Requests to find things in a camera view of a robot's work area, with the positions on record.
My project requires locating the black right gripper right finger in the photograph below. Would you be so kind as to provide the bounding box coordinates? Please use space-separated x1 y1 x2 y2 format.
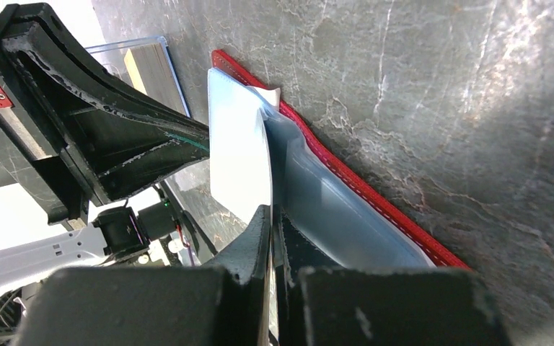
273 210 340 345

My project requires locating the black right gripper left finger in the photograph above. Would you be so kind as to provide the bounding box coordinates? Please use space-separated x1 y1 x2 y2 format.
207 205 272 345

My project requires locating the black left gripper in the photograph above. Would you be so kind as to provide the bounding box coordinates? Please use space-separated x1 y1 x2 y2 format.
0 3 210 225

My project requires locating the clear plastic card box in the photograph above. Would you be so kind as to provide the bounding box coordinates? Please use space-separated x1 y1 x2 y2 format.
86 36 190 117

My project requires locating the red leather card holder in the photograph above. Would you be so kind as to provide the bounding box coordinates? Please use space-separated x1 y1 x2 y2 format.
207 50 465 269

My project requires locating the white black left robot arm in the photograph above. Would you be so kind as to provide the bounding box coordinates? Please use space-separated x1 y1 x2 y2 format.
0 3 209 296

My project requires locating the orange card stack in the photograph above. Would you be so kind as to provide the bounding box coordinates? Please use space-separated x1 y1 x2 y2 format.
123 43 188 115

